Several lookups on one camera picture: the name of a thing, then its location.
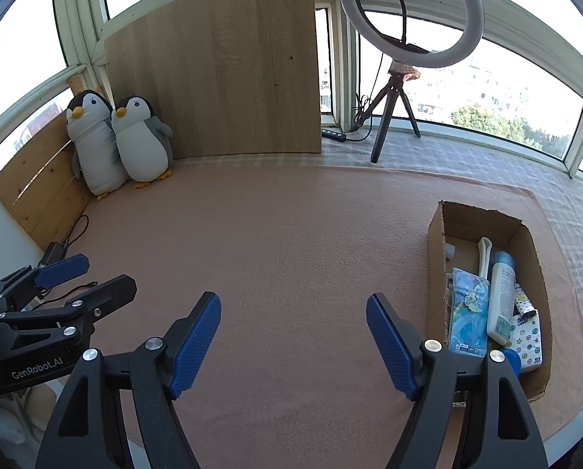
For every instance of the black tripod stand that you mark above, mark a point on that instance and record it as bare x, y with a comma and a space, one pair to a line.
390, 94

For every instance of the cardboard box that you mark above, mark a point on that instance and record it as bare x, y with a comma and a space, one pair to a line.
463, 226

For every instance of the grey gloved left hand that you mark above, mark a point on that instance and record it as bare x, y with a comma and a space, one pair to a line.
24, 417

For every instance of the black charger with cable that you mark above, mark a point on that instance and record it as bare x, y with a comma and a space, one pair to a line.
57, 251

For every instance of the white head massager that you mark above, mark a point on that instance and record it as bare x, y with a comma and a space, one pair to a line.
485, 247

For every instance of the left penguin plush toy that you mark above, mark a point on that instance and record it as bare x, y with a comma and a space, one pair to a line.
95, 158

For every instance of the small white eraser block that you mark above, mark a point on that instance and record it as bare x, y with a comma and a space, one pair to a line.
449, 251

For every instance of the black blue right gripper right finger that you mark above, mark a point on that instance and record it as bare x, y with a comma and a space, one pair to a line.
498, 430

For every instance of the right penguin plush toy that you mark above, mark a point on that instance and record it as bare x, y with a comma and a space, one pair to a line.
143, 141

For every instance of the patterned lighter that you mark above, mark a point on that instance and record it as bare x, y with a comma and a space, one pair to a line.
524, 308

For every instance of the black power strip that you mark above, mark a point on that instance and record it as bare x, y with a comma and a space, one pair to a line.
333, 135

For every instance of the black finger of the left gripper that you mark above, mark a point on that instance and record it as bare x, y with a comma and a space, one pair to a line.
91, 305

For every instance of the small wooden side board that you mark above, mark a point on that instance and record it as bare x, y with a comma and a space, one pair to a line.
38, 187

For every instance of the penguin plush toy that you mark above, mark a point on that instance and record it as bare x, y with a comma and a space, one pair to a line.
143, 141
95, 158

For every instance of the large wooden board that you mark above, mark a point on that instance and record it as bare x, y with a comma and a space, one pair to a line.
230, 77

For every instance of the white blue lotion bottle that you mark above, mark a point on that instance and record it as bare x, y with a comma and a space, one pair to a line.
502, 297

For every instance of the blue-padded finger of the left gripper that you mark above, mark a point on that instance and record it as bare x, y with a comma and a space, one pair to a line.
20, 287

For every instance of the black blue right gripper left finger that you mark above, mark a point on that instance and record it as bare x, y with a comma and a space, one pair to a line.
87, 428

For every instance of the white patterned tissue pack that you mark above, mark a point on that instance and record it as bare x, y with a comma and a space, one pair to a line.
525, 337

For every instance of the blue round tape measure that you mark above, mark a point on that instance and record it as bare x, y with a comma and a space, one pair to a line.
513, 358

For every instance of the blue wet wipes pack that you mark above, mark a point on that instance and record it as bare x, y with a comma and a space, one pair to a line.
468, 314

